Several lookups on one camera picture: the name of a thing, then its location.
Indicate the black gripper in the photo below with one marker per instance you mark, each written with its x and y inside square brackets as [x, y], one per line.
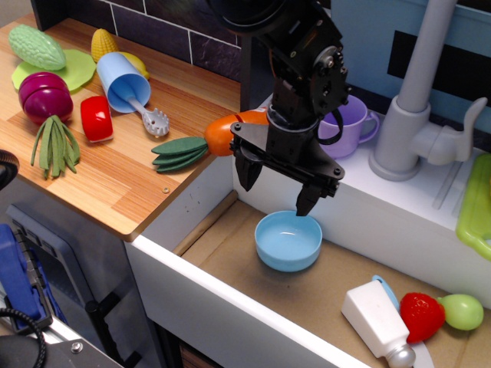
[295, 153]

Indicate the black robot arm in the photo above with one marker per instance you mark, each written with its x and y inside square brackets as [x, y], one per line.
[305, 53]

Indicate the light blue bowl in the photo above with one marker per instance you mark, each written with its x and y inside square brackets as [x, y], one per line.
[287, 242]

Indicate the orange toy carrot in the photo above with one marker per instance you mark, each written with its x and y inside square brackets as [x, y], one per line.
[180, 153]

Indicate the purple plastic mug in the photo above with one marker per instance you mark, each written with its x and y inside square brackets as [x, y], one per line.
[359, 126]

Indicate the white toy sink basin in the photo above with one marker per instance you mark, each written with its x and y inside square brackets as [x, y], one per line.
[200, 278]

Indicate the grey pasta spoon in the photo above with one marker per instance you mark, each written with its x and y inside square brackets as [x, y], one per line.
[156, 122]

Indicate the grey toy faucet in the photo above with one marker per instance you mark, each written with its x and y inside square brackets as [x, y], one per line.
[406, 134]

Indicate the light blue lid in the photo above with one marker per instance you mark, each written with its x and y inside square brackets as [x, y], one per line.
[389, 291]

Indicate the white toy salt shaker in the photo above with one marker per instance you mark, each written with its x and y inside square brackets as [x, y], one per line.
[372, 314]

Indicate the wooden counter top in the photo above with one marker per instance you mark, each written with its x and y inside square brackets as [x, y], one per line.
[115, 184]

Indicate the yellow toy lemon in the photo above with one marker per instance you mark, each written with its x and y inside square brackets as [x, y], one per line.
[137, 63]

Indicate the light blue plastic cup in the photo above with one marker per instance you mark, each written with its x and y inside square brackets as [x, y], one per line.
[121, 80]

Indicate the red toy pepper slice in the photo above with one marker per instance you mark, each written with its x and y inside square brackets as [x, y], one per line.
[96, 119]

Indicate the red toy strawberry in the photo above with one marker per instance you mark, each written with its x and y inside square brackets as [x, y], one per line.
[422, 315]

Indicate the lime green dish rack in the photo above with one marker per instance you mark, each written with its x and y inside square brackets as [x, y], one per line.
[473, 224]

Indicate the green felt beans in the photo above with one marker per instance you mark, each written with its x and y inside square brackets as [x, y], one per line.
[55, 149]

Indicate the yellow toy corn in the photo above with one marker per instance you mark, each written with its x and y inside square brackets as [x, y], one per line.
[102, 43]

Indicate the green toy pear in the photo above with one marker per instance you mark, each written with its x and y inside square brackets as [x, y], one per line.
[462, 311]

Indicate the light green plate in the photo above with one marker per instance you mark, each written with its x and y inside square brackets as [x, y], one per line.
[78, 71]

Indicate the purple toy onion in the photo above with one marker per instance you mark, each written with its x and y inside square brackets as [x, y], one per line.
[43, 95]

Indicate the green toy bitter gourd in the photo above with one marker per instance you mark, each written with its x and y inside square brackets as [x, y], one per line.
[37, 48]

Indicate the blue clamp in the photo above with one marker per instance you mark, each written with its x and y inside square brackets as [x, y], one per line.
[23, 279]

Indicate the black oven door handle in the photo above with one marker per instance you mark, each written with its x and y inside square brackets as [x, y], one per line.
[97, 312]

